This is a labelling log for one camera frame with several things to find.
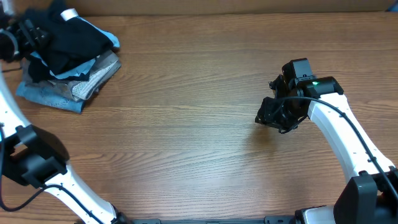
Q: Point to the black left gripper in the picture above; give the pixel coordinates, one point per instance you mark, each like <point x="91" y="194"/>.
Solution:
<point x="33" y="39"/>

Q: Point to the black t-shirt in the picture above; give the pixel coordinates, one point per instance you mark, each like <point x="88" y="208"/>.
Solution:
<point x="73" y="41"/>

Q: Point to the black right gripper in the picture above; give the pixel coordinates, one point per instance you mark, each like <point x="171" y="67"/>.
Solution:
<point x="269" y="119"/>

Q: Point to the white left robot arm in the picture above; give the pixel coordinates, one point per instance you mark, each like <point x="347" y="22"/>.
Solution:
<point x="33" y="156"/>

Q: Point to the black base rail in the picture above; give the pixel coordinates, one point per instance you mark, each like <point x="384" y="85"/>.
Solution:
<point x="279" y="219"/>

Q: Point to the grey folded garment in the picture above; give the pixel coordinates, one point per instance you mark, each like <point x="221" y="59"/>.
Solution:
<point x="105" y="67"/>

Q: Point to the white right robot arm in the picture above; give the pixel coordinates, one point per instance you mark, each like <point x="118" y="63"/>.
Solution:
<point x="370" y="195"/>

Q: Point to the dark navy folded garment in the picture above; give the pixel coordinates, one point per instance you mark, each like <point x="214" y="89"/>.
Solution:
<point x="40" y="72"/>

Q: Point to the blue denim jeans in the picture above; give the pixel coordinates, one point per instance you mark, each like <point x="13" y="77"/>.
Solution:
<point x="46" y="97"/>

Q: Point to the light blue printed shirt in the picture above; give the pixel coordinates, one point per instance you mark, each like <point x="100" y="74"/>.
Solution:
<point x="72" y="50"/>

